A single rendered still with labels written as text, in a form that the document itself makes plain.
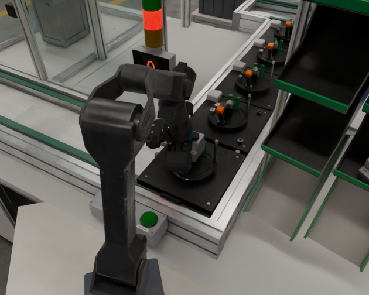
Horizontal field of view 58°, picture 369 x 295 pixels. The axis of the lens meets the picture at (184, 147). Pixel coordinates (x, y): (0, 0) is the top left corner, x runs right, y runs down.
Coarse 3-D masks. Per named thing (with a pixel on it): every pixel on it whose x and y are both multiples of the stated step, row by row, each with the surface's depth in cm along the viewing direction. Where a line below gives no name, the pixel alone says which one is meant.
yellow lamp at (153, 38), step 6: (144, 30) 90; (150, 30) 89; (156, 30) 89; (162, 30) 91; (150, 36) 90; (156, 36) 90; (162, 36) 92; (150, 42) 91; (156, 42) 91; (162, 42) 93
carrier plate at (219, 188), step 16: (208, 144) 107; (160, 160) 101; (224, 160) 101; (240, 160) 101; (144, 176) 97; (160, 176) 97; (224, 176) 97; (160, 192) 94; (176, 192) 92; (192, 192) 92; (208, 192) 92; (224, 192) 93; (208, 208) 88
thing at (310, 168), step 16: (368, 80) 73; (288, 112) 75; (304, 112) 74; (320, 112) 73; (336, 112) 72; (352, 112) 66; (272, 128) 72; (288, 128) 73; (304, 128) 72; (320, 128) 71; (336, 128) 70; (272, 144) 73; (288, 144) 72; (304, 144) 71; (320, 144) 70; (336, 144) 67; (288, 160) 69; (304, 160) 69; (320, 160) 68
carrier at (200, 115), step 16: (208, 96) 123; (208, 112) 115; (224, 112) 113; (240, 112) 115; (256, 112) 119; (208, 128) 112; (224, 128) 110; (240, 128) 111; (256, 128) 112; (224, 144) 107; (240, 144) 106
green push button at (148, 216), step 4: (144, 212) 87; (148, 212) 87; (152, 212) 87; (144, 216) 86; (148, 216) 86; (152, 216) 86; (144, 220) 85; (148, 220) 85; (152, 220) 85; (144, 224) 85; (148, 224) 85; (152, 224) 85
